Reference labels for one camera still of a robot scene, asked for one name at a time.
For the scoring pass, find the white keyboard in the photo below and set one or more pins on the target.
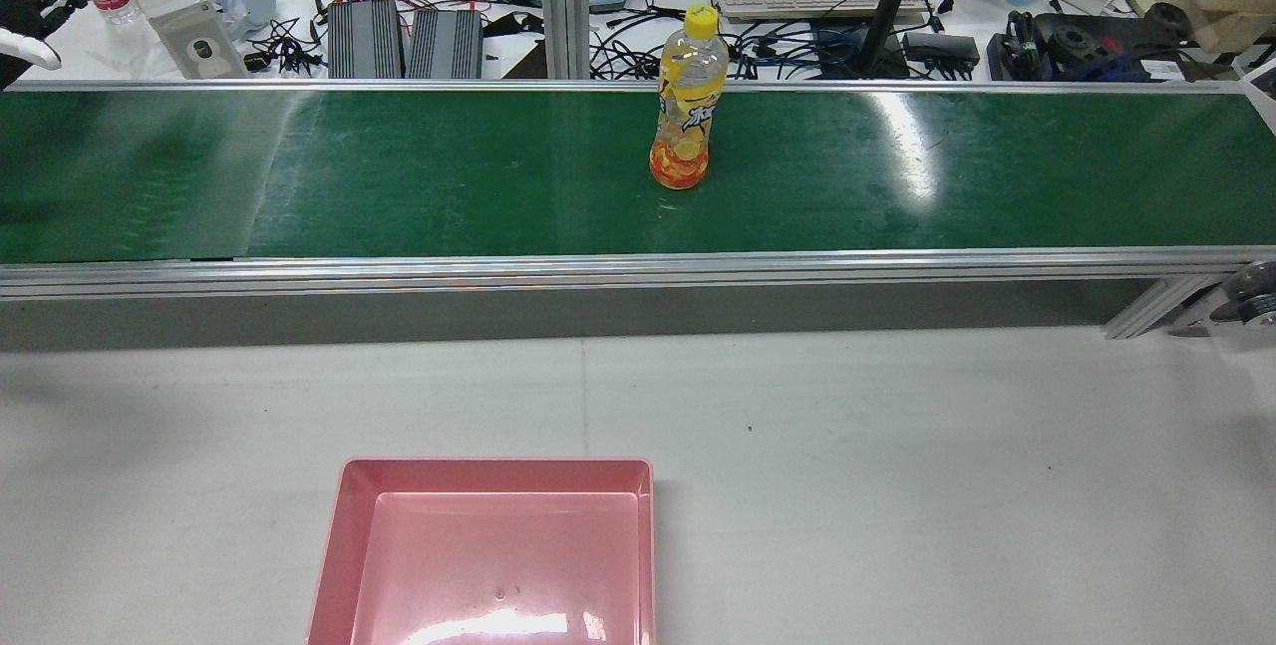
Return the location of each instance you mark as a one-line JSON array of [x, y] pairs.
[[788, 4]]

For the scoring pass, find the orange drink bottle yellow cap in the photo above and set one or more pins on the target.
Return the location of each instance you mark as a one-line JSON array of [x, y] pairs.
[[688, 97]]

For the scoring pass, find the black finned power supply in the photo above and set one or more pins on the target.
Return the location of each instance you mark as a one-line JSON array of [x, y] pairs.
[[365, 39], [446, 44]]

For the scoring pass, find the green conveyor belt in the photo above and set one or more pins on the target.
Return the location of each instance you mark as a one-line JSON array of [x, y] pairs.
[[399, 176]]

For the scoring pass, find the pink plastic basket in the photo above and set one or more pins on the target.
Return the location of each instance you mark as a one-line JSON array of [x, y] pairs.
[[498, 565]]

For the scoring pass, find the black metal mount bracket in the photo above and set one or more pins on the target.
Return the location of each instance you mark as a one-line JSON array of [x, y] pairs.
[[1087, 42]]

